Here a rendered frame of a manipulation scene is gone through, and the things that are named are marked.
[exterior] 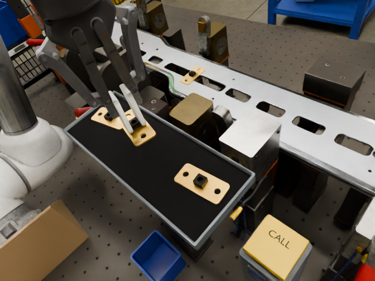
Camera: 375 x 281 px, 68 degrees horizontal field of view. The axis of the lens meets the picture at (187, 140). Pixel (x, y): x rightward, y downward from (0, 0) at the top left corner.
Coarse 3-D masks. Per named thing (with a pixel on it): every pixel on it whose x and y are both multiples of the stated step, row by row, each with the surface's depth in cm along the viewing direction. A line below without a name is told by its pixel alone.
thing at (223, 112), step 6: (216, 108) 60; (222, 108) 60; (216, 114) 60; (222, 114) 59; (228, 114) 60; (216, 120) 63; (222, 120) 61; (228, 120) 61; (222, 126) 64; (228, 126) 62; (222, 132) 67
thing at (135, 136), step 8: (128, 112) 49; (120, 120) 48; (128, 120) 46; (136, 120) 46; (136, 128) 46; (144, 128) 45; (128, 136) 45; (136, 136) 45; (152, 136) 44; (136, 144) 43
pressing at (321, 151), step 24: (120, 24) 118; (144, 48) 102; (168, 48) 99; (168, 72) 89; (216, 72) 85; (240, 72) 83; (216, 96) 78; (264, 96) 74; (288, 96) 73; (288, 120) 68; (312, 120) 66; (336, 120) 65; (360, 120) 64; (288, 144) 63; (312, 144) 62; (336, 144) 61; (336, 168) 57; (360, 168) 56
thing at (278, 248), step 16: (272, 224) 37; (256, 240) 36; (272, 240) 36; (288, 240) 35; (304, 240) 35; (256, 256) 35; (272, 256) 34; (288, 256) 34; (272, 272) 34; (288, 272) 33
